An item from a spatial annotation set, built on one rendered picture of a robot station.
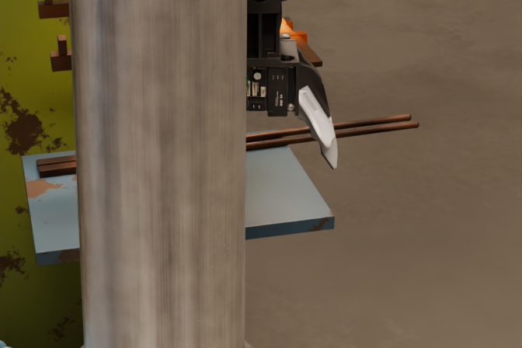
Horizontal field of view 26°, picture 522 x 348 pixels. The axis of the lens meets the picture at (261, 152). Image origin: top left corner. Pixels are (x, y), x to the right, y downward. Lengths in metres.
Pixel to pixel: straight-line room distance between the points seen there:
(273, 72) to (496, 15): 3.66
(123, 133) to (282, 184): 1.10
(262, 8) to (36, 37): 0.92
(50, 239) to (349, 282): 1.33
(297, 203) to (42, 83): 0.54
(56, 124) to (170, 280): 1.39
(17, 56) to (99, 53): 1.35
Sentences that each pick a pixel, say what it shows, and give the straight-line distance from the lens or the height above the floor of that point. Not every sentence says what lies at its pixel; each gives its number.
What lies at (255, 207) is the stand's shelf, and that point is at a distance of 1.56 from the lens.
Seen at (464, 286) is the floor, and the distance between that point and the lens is 2.74.
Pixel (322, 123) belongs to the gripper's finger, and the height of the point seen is 0.99.
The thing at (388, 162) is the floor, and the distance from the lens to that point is 3.31.
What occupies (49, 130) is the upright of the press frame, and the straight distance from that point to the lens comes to 1.93.
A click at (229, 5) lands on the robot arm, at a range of 0.53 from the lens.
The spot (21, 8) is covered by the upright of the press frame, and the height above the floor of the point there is 0.87.
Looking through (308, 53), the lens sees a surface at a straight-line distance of 1.32.
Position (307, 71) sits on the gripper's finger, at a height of 1.04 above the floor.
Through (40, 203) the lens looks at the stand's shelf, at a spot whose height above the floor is 0.70.
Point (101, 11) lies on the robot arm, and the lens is 0.52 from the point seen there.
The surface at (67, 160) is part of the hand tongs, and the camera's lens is 1.69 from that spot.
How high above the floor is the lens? 1.43
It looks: 25 degrees down
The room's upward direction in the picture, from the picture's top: straight up
